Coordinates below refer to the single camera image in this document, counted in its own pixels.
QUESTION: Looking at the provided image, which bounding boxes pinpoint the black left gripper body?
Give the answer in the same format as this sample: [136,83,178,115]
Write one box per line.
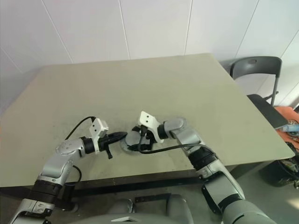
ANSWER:
[98,133,113,160]

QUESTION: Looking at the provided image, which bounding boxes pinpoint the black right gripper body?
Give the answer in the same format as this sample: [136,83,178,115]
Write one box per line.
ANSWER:
[140,127,157,151]

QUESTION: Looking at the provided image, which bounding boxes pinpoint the round grey hinged motor lid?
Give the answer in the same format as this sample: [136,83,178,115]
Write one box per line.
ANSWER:
[125,130,147,152]

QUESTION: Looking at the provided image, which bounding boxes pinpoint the grey rounded robot torso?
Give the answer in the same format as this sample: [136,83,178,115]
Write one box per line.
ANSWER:
[77,193,195,224]

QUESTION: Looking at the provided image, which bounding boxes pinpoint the grey folding chair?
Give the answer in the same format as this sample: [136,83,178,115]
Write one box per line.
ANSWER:
[230,56,291,130]

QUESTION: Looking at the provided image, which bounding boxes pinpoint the black round bin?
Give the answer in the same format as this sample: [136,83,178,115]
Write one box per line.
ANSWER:
[258,158,299,188]

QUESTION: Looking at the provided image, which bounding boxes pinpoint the orange cloth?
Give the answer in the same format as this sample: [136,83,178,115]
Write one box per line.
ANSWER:
[274,106,299,142]

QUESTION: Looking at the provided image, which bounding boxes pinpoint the pale blue bottle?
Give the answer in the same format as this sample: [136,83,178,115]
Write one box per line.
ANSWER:
[283,124,299,133]

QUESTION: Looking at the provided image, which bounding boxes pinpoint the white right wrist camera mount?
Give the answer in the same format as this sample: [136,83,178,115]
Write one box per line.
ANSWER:
[137,111,164,143]

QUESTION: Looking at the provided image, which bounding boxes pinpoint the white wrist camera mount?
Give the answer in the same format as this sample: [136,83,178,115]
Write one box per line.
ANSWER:
[89,118,110,155]
[137,111,164,143]

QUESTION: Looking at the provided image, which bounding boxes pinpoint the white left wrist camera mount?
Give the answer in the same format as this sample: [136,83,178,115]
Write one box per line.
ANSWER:
[89,118,110,155]

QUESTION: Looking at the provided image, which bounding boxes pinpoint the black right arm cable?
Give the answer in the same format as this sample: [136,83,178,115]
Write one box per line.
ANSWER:
[137,125,212,154]

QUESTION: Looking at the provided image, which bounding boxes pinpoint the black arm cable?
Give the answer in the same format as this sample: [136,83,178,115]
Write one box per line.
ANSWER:
[137,125,212,154]
[64,116,96,187]

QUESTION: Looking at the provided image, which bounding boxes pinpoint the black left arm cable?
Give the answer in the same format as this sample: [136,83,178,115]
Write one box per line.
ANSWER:
[64,116,96,187]

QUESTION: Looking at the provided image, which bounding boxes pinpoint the black table frame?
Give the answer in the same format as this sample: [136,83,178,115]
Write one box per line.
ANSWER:
[0,176,204,212]

